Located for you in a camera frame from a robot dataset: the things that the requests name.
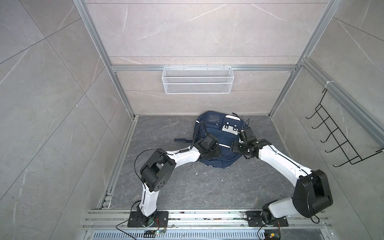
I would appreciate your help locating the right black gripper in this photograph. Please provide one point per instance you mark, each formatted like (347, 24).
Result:
(234, 146)

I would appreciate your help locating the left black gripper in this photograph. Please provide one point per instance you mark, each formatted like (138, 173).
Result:
(219, 153)

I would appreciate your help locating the navy blue student backpack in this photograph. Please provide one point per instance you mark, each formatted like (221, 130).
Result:
(225, 128)

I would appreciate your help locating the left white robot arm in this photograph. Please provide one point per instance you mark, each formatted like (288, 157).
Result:
(156, 172)

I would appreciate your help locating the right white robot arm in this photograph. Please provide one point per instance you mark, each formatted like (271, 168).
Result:
(312, 192)

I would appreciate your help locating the white wire mesh basket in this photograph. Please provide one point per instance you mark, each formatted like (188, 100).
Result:
(197, 80)

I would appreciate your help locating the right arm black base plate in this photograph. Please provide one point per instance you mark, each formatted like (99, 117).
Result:
(261, 218)

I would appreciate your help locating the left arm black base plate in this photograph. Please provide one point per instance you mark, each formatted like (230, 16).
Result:
(148, 219)

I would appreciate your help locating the black wire hook rack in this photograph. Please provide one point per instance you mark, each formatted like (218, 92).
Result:
(342, 141)

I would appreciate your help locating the aluminium front rail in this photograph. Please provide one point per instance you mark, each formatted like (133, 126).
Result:
(201, 219)

